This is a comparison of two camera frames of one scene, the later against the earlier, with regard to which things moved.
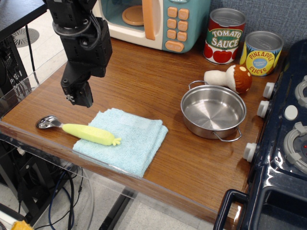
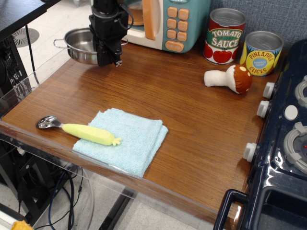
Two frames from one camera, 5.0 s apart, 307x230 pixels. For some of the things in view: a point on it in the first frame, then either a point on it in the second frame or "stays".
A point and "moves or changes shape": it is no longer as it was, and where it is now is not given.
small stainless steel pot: (212, 111) moves or changes shape
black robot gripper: (88, 48) -> (108, 33)
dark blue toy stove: (277, 197) stays
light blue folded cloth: (142, 140) stays
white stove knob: (249, 151) stays
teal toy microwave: (174, 26) stays
